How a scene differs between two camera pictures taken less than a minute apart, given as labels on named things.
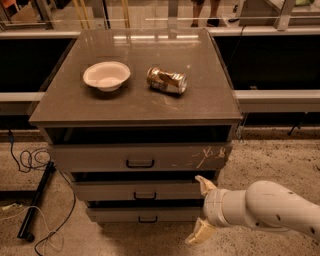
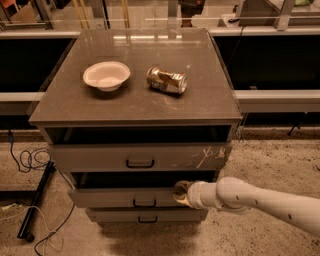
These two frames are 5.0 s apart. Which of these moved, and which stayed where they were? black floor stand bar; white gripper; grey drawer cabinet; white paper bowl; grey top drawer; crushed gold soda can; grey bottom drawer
Moved: white gripper
Stayed: grey drawer cabinet; grey bottom drawer; black floor stand bar; grey top drawer; white paper bowl; crushed gold soda can
